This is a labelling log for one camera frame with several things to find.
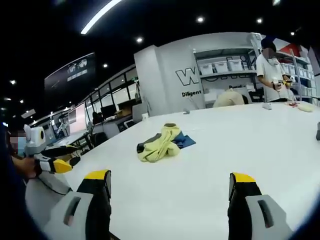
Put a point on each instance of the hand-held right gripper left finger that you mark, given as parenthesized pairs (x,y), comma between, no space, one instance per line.
(87,200)

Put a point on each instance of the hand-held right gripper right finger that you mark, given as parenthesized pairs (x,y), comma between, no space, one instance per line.
(252,202)

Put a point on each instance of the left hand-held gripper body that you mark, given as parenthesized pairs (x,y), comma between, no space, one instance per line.
(35,142)

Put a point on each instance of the yellow garment with grey trim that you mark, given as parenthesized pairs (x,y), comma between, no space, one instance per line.
(160,146)

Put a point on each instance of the blue cloth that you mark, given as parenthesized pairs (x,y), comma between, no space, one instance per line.
(186,141)

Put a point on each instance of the small red objects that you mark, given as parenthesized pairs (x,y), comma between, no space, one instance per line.
(293,104)

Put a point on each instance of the person's left hand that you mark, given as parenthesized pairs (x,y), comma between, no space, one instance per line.
(26,166)

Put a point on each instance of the black computer monitor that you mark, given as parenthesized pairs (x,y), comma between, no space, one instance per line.
(109,112)

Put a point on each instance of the dark grey object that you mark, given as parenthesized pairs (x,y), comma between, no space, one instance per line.
(318,131)

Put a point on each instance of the small white device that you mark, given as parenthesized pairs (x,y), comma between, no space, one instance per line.
(267,106)

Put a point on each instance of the pale yellow cloth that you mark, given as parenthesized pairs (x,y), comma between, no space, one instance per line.
(307,107)

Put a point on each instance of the small grey table clip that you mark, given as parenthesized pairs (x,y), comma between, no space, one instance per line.
(186,112)

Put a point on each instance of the grey metal storage shelf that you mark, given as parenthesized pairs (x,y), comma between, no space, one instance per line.
(225,72)

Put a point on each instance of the grey metal shelf with bins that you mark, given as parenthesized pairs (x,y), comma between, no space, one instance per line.
(297,72)

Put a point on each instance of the long ceiling strip light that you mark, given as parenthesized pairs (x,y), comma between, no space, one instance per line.
(100,17)

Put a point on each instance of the row of white storage bins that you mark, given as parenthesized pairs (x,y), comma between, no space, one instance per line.
(222,66)

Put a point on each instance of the large dark wall screen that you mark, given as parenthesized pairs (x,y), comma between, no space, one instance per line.
(71,75)

